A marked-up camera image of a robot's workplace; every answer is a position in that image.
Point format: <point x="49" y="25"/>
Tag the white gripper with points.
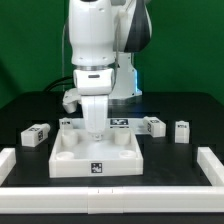
<point x="94" y="88"/>

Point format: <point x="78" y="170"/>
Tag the white square tabletop part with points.
<point x="76" y="154"/>

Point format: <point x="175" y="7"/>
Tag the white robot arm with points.
<point x="98" y="31"/>

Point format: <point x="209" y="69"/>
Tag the white U-shaped fence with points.
<point x="98" y="200"/>

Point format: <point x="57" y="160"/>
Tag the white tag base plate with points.
<point x="136" y="124"/>

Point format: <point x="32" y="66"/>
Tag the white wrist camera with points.
<point x="70" y="100"/>

